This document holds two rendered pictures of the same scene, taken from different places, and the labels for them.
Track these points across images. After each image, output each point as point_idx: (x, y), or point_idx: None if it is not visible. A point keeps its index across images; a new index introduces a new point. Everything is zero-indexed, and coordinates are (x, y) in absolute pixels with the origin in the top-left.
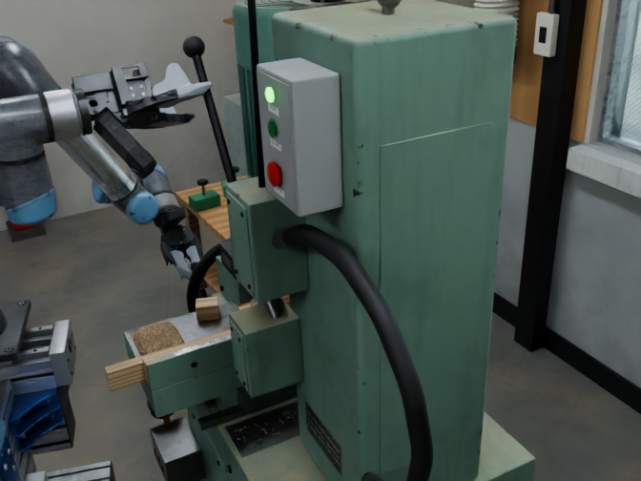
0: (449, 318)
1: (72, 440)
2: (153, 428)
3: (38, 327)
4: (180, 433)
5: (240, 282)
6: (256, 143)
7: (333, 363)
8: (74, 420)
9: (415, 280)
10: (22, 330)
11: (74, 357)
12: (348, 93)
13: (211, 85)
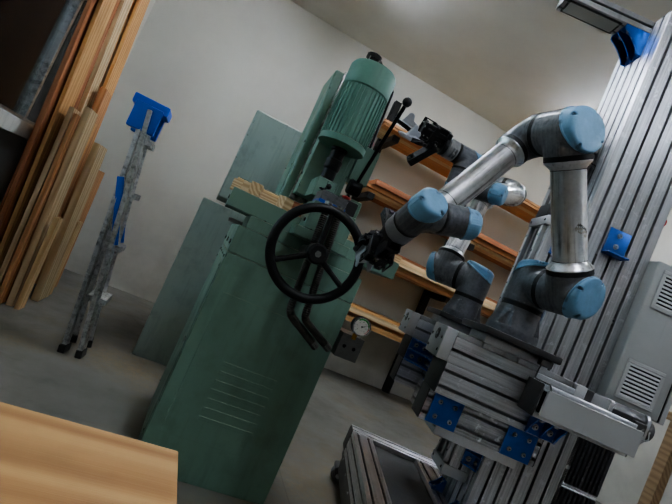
0: None
1: (413, 407)
2: (362, 339)
3: (468, 335)
4: (346, 331)
5: (363, 187)
6: (375, 137)
7: None
8: (418, 413)
9: None
10: (471, 321)
11: (433, 350)
12: None
13: (394, 117)
